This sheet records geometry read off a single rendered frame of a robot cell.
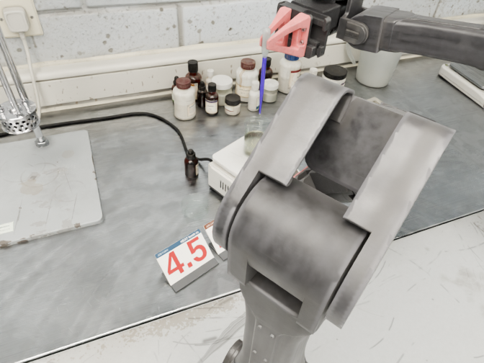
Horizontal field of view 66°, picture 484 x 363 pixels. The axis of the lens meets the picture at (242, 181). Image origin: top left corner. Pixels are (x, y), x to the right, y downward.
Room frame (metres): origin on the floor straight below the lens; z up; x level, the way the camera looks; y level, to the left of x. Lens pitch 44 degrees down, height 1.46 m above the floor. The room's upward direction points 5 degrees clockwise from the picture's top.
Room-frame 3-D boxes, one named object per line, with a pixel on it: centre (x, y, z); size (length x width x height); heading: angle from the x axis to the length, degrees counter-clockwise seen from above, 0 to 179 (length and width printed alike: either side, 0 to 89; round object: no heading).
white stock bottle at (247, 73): (0.93, 0.01, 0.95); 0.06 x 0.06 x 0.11
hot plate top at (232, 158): (0.56, -0.02, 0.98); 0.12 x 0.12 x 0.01; 50
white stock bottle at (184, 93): (0.82, 0.16, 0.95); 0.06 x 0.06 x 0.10
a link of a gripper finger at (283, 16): (0.60, -0.05, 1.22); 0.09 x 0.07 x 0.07; 138
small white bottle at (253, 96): (0.87, -0.01, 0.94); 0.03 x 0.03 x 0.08
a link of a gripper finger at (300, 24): (0.60, -0.04, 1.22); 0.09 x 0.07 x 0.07; 138
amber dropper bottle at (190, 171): (0.59, 0.11, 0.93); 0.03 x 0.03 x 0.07
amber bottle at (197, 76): (0.90, 0.15, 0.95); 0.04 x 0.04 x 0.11
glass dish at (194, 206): (0.49, 0.09, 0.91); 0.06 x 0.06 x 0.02
